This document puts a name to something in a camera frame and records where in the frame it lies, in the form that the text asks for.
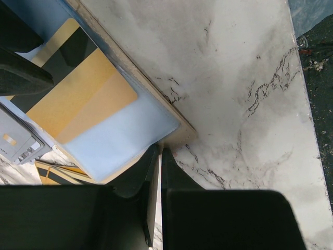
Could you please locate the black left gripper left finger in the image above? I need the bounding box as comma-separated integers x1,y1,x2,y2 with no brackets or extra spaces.
1,145,159,249

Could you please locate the gold card stack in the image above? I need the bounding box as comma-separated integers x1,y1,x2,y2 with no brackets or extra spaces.
35,161,89,185

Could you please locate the silver VIP card stack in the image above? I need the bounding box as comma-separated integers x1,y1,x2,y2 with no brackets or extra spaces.
1,105,51,165

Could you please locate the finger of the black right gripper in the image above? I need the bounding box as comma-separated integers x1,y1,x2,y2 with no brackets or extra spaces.
1,1,44,53
1,48,54,96

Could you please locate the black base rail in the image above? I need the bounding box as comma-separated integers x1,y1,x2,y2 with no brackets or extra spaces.
289,1,332,201

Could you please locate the beige card holder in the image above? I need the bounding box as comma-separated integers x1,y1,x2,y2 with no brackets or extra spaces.
1,1,196,184

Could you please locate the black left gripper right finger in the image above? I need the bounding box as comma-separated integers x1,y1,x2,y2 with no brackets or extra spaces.
161,148,305,249

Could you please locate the single gold card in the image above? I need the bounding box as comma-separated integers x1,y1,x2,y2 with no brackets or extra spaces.
9,18,138,144

